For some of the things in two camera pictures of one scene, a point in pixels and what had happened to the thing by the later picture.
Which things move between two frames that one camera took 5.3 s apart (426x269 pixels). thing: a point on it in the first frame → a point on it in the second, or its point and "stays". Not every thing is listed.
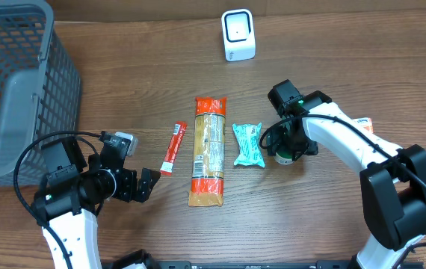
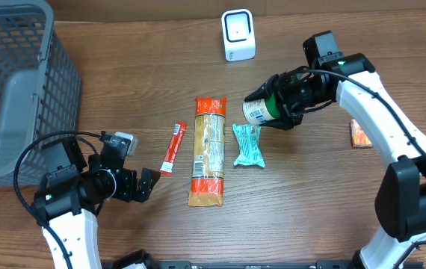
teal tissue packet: [249, 137] stays
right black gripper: [273, 140] → [293, 111]
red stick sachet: [167, 164] stays
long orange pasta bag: [207, 183] stays
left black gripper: [126, 184] stays
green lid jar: [284, 158] → [259, 111]
